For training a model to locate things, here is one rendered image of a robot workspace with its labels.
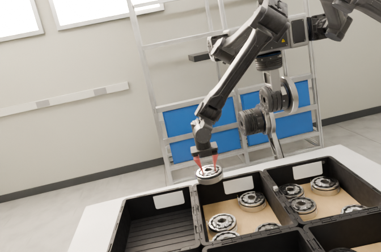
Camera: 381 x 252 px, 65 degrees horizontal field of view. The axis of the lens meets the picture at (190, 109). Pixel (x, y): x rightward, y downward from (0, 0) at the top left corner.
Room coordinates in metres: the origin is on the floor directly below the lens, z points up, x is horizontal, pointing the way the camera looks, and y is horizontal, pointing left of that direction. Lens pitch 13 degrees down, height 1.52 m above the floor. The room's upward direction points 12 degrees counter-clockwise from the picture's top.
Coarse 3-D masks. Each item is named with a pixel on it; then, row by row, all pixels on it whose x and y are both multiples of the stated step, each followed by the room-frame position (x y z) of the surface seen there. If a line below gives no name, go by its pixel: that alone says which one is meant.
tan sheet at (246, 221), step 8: (232, 200) 1.14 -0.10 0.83; (208, 208) 1.12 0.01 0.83; (216, 208) 1.11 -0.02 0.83; (224, 208) 1.09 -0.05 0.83; (232, 208) 1.08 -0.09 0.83; (240, 208) 1.07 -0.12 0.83; (264, 208) 1.04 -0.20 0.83; (208, 216) 1.06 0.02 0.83; (240, 216) 1.02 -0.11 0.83; (248, 216) 1.01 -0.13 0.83; (256, 216) 1.00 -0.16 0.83; (264, 216) 0.99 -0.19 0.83; (272, 216) 0.98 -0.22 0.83; (208, 224) 1.01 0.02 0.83; (240, 224) 0.97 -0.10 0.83; (248, 224) 0.96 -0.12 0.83; (256, 224) 0.95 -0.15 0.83; (280, 224) 0.93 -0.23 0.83; (208, 232) 0.96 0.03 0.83; (240, 232) 0.93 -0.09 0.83; (248, 232) 0.92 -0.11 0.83
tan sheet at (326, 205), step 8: (304, 184) 1.15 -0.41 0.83; (304, 192) 1.09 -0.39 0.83; (312, 192) 1.08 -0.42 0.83; (344, 192) 1.04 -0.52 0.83; (320, 200) 1.02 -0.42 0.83; (328, 200) 1.01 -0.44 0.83; (336, 200) 1.00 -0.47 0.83; (344, 200) 0.99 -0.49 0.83; (352, 200) 0.98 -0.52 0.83; (320, 208) 0.97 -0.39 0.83; (328, 208) 0.96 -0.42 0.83; (336, 208) 0.95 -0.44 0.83; (320, 216) 0.92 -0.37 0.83
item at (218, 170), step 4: (216, 168) 1.08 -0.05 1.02; (220, 168) 1.08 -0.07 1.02; (196, 172) 1.09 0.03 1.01; (200, 172) 1.08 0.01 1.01; (216, 172) 1.06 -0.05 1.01; (220, 172) 1.05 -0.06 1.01; (200, 176) 1.05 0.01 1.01; (204, 176) 1.04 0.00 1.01; (208, 176) 1.03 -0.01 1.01; (212, 176) 1.03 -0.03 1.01
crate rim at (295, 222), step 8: (232, 176) 1.16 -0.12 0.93; (240, 176) 1.15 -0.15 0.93; (264, 176) 1.10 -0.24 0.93; (200, 184) 1.15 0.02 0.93; (272, 192) 0.98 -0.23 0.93; (280, 200) 0.91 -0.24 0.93; (288, 208) 0.86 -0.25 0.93; (200, 216) 0.92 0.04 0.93; (288, 216) 0.83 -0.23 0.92; (200, 224) 0.87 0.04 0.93; (296, 224) 0.78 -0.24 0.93; (200, 232) 0.84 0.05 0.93; (256, 232) 0.78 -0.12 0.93; (264, 232) 0.77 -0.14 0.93; (216, 240) 0.78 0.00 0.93; (224, 240) 0.77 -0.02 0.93
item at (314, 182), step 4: (324, 176) 1.13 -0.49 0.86; (312, 180) 1.12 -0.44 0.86; (316, 180) 1.11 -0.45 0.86; (332, 180) 1.09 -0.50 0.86; (336, 180) 1.08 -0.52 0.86; (312, 184) 1.09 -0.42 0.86; (316, 184) 1.08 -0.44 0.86; (332, 184) 1.06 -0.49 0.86; (336, 184) 1.05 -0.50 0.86; (316, 188) 1.06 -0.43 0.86; (320, 188) 1.05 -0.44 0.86; (324, 188) 1.04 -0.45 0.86; (328, 188) 1.04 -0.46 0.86; (332, 188) 1.03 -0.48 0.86
